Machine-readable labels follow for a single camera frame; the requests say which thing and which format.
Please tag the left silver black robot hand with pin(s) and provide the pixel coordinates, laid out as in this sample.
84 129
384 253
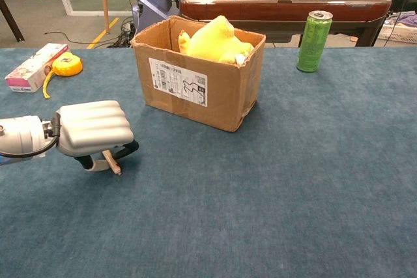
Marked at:
94 126

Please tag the yellow plush toy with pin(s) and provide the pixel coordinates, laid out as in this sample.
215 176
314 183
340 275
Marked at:
215 42

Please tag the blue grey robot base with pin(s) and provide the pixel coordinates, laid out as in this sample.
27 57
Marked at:
154 1

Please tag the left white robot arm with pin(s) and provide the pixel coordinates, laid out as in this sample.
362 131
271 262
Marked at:
23 136

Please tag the open cardboard box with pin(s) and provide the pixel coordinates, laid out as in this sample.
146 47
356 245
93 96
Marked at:
221 95

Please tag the yellow tape measure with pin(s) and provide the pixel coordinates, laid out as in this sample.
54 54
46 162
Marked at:
66 66

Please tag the pink white carton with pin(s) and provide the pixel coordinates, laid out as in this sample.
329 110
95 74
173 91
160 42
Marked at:
31 69

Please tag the dark table leg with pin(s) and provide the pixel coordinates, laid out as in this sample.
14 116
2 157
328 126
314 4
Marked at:
11 21

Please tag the blue felt table mat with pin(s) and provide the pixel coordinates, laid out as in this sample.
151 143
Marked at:
260 193

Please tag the brown mahjong table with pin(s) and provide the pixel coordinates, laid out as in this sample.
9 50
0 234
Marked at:
283 8

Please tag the green drink can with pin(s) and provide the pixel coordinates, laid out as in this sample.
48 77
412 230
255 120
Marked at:
314 43

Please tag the white plastic basket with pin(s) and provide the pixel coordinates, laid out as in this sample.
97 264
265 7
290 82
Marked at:
395 34

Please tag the purple cloth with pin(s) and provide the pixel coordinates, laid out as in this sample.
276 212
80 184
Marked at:
408 19

